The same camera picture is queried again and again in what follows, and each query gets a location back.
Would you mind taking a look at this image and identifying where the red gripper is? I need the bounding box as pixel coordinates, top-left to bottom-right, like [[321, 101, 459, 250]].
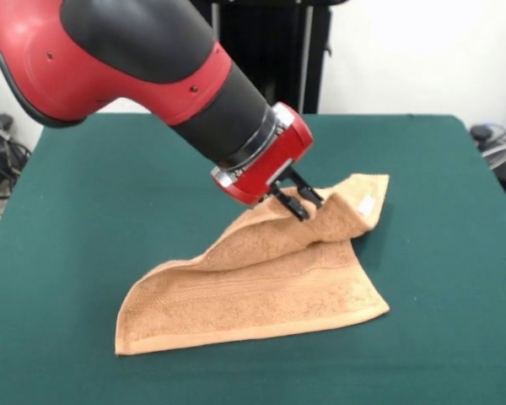
[[213, 113, 325, 223]]

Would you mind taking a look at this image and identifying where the peach terry towel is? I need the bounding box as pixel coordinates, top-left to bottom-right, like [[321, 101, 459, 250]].
[[114, 172, 391, 356]]

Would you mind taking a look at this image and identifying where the dark green table cloth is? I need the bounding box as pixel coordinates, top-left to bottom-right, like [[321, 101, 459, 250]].
[[0, 112, 506, 405]]

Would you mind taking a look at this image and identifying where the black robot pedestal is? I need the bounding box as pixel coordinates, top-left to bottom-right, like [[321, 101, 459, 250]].
[[206, 0, 334, 115]]

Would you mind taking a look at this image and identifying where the grey cable loop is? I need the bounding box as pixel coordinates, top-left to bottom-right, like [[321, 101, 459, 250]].
[[474, 121, 506, 170]]

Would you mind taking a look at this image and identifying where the black cable bundle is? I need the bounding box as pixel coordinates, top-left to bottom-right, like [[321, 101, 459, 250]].
[[0, 90, 33, 237]]

